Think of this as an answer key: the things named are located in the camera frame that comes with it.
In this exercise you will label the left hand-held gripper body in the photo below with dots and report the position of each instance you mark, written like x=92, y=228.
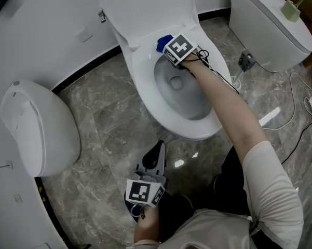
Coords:
x=138, y=192

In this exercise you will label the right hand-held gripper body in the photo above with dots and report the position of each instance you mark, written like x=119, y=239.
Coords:
x=180, y=48

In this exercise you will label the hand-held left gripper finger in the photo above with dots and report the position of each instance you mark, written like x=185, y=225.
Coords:
x=161, y=163
x=148, y=159

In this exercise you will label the blue microfibre cloth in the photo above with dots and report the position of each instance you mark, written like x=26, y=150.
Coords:
x=163, y=43

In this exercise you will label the white toilet with lid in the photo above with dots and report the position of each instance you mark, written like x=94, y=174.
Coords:
x=142, y=82

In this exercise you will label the person's right forearm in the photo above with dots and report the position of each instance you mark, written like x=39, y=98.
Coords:
x=228, y=108

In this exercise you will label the person's left forearm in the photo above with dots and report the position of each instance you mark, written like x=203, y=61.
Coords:
x=148, y=227

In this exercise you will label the white ceramic toilet bowl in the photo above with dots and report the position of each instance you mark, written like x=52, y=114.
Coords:
x=171, y=100

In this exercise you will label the white toilet lid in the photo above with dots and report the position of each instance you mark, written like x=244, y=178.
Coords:
x=145, y=6

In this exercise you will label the white closed-lid toilet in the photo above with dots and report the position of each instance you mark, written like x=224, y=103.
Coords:
x=259, y=27

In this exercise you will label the egg-shaped white toilet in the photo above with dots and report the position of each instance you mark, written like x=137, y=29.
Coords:
x=46, y=128

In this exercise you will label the person's dark trousers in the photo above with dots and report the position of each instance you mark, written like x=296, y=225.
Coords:
x=231, y=185

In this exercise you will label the chrome water valve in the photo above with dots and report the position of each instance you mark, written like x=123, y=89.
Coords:
x=101, y=16

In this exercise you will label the small silver gripper camera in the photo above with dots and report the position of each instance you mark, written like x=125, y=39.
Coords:
x=148, y=176

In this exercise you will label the white blank wall plate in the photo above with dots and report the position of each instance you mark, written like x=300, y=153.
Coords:
x=84, y=35

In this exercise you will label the white wall socket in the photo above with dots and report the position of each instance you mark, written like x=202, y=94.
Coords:
x=17, y=198
x=9, y=165

